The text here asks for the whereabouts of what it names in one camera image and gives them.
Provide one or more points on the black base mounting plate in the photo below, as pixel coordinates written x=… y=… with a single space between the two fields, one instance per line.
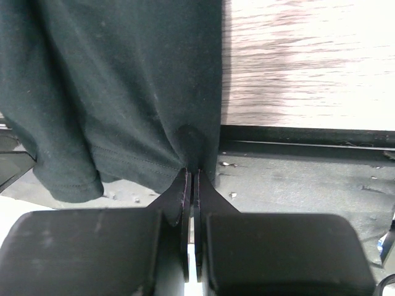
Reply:
x=356 y=184

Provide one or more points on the black t shirt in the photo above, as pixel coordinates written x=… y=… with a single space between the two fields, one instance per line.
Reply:
x=100 y=91

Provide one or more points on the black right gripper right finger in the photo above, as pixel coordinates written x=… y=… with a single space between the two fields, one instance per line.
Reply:
x=274 y=253

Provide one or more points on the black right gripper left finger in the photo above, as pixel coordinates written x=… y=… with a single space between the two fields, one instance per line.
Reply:
x=109 y=251

